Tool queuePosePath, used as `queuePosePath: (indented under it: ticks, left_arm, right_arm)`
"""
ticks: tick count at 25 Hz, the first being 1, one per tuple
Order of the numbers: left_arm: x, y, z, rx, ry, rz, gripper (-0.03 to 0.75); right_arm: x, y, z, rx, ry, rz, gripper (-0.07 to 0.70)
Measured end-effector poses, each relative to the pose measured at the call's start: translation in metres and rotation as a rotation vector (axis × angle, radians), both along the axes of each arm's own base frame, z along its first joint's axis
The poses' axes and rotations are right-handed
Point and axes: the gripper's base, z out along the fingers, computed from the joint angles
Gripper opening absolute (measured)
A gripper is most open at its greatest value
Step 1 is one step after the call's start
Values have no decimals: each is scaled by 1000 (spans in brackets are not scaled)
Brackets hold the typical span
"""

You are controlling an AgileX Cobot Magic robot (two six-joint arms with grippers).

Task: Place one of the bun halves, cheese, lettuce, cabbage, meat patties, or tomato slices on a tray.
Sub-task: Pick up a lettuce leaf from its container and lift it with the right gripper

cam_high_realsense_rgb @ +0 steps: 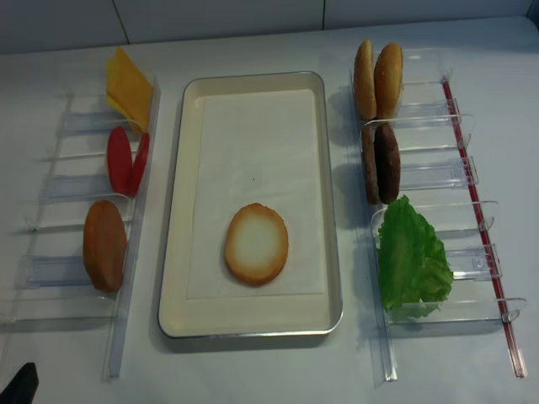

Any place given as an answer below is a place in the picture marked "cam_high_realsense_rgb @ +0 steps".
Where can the left brown meat patty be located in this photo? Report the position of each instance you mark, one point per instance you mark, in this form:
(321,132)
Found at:
(367,147)

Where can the right dark meat patty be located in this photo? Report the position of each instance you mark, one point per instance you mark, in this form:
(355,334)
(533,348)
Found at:
(388,164)

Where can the right red tomato slice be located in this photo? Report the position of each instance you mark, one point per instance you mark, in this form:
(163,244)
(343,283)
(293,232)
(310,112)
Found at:
(139,165)

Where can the red tomato slice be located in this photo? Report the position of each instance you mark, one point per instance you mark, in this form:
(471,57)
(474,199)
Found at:
(119,160)
(139,165)

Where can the left red tomato slice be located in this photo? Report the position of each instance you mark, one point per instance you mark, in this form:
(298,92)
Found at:
(119,160)

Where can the green lettuce leaf in rack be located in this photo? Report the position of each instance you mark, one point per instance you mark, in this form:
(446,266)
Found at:
(414,274)

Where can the yellow cheese slice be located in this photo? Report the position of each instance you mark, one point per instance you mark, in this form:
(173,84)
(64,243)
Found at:
(111,102)

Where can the orange cheese slice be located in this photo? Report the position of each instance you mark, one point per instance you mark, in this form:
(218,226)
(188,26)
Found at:
(130,89)

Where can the toasted bun slice on tray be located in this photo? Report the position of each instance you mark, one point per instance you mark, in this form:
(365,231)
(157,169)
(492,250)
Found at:
(256,246)

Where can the cream rectangular metal tray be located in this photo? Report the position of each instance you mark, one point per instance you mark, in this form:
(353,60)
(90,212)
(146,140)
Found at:
(242,140)

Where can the left sesame bun top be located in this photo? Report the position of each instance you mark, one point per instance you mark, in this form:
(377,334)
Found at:
(363,81)

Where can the sesame bun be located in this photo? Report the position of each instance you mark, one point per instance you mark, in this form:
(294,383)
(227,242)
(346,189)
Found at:
(388,79)
(363,81)

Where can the brown bun bottom in rack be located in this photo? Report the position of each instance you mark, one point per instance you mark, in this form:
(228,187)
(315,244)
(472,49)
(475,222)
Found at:
(104,245)

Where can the right clear acrylic rack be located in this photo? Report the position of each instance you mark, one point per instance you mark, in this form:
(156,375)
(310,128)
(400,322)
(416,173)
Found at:
(440,180)

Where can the clear acrylic rack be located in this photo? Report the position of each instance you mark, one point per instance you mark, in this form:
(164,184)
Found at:
(440,180)
(64,152)

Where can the right sesame bun top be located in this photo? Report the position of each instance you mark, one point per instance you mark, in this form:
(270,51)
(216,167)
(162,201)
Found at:
(388,79)

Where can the left clear acrylic rack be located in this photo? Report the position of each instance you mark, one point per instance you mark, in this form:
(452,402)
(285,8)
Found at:
(64,152)

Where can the black object bottom left corner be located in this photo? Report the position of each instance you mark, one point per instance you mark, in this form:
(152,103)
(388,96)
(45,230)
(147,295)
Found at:
(22,387)

